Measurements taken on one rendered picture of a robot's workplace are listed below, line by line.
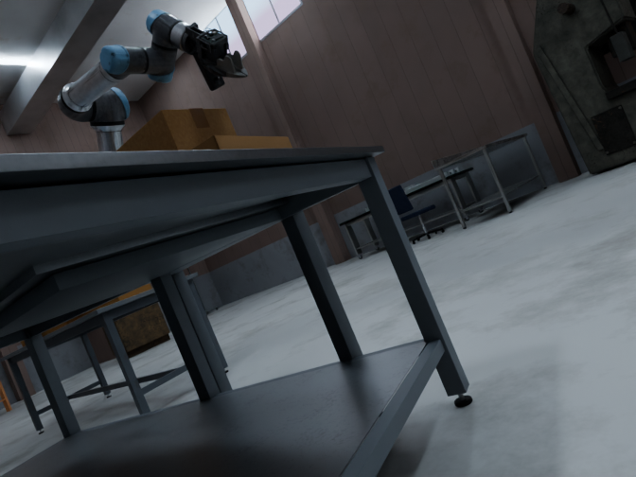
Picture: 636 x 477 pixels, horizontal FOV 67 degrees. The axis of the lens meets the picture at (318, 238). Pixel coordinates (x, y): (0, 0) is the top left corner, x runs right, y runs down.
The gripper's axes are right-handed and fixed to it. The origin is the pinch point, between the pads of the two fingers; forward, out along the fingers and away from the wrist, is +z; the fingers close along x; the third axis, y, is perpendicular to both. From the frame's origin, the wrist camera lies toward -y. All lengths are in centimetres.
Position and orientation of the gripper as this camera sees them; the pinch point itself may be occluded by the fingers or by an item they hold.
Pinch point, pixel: (243, 76)
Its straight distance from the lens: 141.9
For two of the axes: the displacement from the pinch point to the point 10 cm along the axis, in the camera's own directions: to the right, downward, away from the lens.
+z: 7.9, 5.2, -3.1
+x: 6.0, -6.0, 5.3
